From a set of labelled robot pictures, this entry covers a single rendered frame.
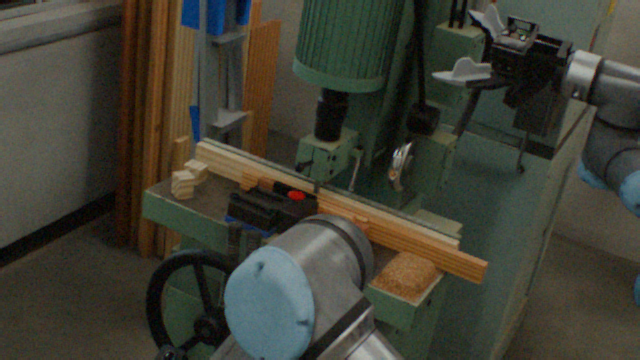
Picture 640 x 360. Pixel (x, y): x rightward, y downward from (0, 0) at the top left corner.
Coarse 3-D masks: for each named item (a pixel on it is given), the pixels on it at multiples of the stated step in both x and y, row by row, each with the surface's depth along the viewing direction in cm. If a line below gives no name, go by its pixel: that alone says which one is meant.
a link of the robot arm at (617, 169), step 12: (612, 156) 128; (624, 156) 126; (636, 156) 125; (612, 168) 127; (624, 168) 124; (636, 168) 123; (612, 180) 126; (624, 180) 123; (636, 180) 121; (624, 192) 123; (636, 192) 120; (624, 204) 124; (636, 204) 120; (636, 216) 122
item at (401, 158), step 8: (408, 136) 174; (400, 144) 173; (408, 144) 173; (416, 144) 176; (400, 152) 172; (408, 152) 173; (392, 160) 172; (400, 160) 172; (408, 160) 176; (392, 168) 172; (400, 168) 172; (408, 168) 176; (392, 176) 173; (400, 176) 174; (408, 176) 180; (392, 184) 174; (400, 184) 176
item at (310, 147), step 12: (312, 132) 171; (348, 132) 174; (300, 144) 166; (312, 144) 165; (324, 144) 166; (336, 144) 167; (348, 144) 171; (300, 156) 167; (312, 156) 166; (324, 156) 165; (336, 156) 167; (348, 156) 173; (312, 168) 167; (324, 168) 165; (336, 168) 170; (324, 180) 166
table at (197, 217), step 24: (144, 192) 173; (168, 192) 174; (216, 192) 178; (240, 192) 179; (144, 216) 175; (168, 216) 172; (192, 216) 169; (216, 216) 168; (384, 264) 163; (432, 288) 159; (384, 312) 155; (408, 312) 153
